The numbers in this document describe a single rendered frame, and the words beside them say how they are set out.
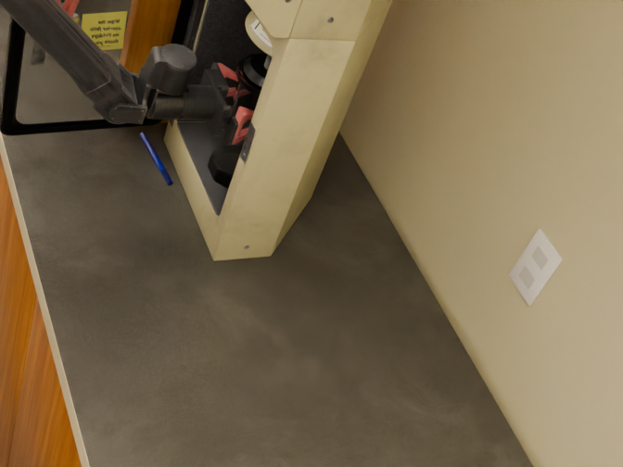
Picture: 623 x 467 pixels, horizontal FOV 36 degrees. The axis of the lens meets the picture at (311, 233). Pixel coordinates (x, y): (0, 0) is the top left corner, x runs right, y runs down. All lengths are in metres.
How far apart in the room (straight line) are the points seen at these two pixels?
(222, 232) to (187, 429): 0.36
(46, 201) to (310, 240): 0.48
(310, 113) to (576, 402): 0.62
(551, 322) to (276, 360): 0.45
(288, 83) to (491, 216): 0.46
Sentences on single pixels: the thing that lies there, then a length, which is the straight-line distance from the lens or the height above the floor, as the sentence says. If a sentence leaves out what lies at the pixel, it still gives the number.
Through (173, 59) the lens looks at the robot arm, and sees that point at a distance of 1.53.
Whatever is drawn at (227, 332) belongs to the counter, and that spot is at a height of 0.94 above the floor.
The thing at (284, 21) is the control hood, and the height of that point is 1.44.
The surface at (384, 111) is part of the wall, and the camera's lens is 1.99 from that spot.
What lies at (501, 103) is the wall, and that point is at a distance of 1.69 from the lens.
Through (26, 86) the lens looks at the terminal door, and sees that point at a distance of 1.71.
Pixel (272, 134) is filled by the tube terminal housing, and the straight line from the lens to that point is 1.52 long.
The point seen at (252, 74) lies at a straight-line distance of 1.60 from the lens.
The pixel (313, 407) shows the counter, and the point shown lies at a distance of 1.56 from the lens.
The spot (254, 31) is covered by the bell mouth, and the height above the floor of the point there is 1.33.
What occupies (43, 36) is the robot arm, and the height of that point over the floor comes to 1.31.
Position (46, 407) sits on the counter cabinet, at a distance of 1.79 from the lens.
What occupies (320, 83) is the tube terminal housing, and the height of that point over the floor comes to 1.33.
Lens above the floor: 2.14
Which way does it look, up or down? 41 degrees down
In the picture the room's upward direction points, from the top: 23 degrees clockwise
